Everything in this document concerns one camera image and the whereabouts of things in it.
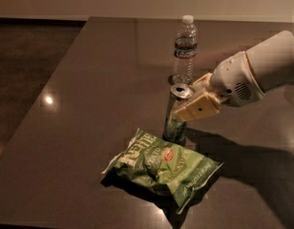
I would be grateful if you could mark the green jalapeno chip bag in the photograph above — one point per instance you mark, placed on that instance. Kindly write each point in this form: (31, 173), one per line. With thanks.
(164, 168)

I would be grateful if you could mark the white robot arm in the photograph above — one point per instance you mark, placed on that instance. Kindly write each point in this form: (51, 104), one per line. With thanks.
(272, 62)

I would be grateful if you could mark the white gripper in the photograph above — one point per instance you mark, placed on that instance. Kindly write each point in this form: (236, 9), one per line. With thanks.
(233, 77)

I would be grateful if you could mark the clear plastic water bottle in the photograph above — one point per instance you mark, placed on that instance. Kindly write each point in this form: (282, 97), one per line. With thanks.
(185, 50)

